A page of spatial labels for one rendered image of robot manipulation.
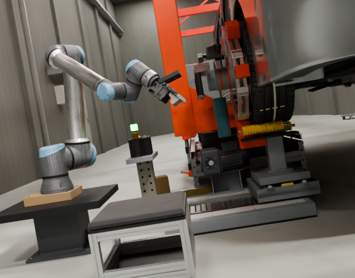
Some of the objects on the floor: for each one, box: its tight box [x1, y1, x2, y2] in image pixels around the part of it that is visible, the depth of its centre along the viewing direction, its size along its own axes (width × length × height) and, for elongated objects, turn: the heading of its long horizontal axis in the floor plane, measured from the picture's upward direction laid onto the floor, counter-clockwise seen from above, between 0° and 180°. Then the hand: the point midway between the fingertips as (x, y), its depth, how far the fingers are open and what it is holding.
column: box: [136, 161, 158, 197], centre depth 308 cm, size 10×10×42 cm
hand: (184, 100), depth 219 cm, fingers closed
